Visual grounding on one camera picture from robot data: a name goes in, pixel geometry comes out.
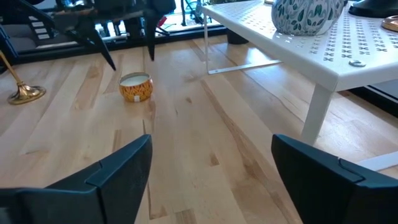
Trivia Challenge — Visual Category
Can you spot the orange candle tin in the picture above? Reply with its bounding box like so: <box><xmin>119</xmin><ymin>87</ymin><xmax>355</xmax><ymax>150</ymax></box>
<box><xmin>118</xmin><ymin>72</ymin><xmax>154</xmax><ymax>103</ymax></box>

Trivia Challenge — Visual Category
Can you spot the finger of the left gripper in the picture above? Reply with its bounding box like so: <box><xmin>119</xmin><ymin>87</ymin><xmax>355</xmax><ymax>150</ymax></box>
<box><xmin>67</xmin><ymin>21</ymin><xmax>117</xmax><ymax>72</ymax></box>
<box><xmin>143</xmin><ymin>12</ymin><xmax>156</xmax><ymax>62</ymax></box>

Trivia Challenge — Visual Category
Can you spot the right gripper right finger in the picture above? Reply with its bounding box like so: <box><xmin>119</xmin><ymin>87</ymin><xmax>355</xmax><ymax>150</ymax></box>
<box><xmin>271</xmin><ymin>134</ymin><xmax>398</xmax><ymax>224</ymax></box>

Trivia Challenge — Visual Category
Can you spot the leaf patterned candle tin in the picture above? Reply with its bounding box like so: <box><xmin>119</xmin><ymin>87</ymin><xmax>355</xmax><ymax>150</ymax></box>
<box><xmin>271</xmin><ymin>0</ymin><xmax>345</xmax><ymax>36</ymax></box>

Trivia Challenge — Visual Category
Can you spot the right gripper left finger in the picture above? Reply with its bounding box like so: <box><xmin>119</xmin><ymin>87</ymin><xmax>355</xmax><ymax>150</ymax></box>
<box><xmin>45</xmin><ymin>134</ymin><xmax>153</xmax><ymax>224</ymax></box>

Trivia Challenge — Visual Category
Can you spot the black candlestick holder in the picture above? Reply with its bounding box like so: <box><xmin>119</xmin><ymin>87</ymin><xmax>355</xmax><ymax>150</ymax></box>
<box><xmin>348</xmin><ymin>0</ymin><xmax>398</xmax><ymax>19</ymax></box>

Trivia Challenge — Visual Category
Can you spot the gold candlestick holder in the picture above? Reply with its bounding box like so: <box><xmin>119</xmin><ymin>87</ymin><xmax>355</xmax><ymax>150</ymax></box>
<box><xmin>0</xmin><ymin>49</ymin><xmax>47</xmax><ymax>105</ymax></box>
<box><xmin>381</xmin><ymin>15</ymin><xmax>398</xmax><ymax>32</ymax></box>

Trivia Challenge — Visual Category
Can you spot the white perforated metal shelf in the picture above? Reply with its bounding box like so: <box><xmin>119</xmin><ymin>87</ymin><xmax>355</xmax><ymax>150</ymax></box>
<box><xmin>201</xmin><ymin>0</ymin><xmax>398</xmax><ymax>172</ymax></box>

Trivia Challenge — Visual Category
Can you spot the black plant pot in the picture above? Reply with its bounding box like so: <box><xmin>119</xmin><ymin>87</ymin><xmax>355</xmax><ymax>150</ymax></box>
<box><xmin>226</xmin><ymin>29</ymin><xmax>249</xmax><ymax>45</ymax></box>

